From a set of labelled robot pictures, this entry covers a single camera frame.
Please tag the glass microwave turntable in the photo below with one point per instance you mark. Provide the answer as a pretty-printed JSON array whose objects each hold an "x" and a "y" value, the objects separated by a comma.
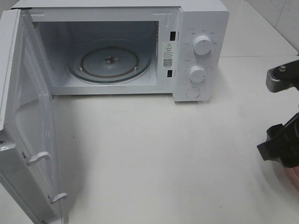
[{"x": 110, "y": 61}]

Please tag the white warning label sticker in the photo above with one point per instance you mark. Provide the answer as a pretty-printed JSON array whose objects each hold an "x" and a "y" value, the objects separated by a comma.
[{"x": 167, "y": 55}]

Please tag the round white door button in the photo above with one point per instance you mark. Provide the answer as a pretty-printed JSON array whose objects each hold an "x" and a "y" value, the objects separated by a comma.
[{"x": 193, "y": 92}]

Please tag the white microwave door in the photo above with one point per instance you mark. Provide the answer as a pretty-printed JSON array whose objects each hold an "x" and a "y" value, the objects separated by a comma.
[{"x": 28, "y": 151}]

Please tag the white timer knob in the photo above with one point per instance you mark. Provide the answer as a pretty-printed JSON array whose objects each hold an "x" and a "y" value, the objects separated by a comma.
[{"x": 197, "y": 74}]

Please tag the pink round plate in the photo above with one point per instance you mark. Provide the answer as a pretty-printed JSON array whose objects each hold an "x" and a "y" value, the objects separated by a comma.
[{"x": 290, "y": 178}]

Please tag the upper white power knob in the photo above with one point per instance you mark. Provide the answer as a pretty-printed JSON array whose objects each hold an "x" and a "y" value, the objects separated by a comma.
[{"x": 202, "y": 44}]

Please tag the white microwave oven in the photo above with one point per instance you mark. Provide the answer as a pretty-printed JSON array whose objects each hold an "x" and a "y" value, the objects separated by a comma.
[{"x": 65, "y": 24}]

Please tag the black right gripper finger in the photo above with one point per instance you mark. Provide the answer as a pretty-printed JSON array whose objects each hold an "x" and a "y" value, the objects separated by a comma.
[{"x": 282, "y": 143}]

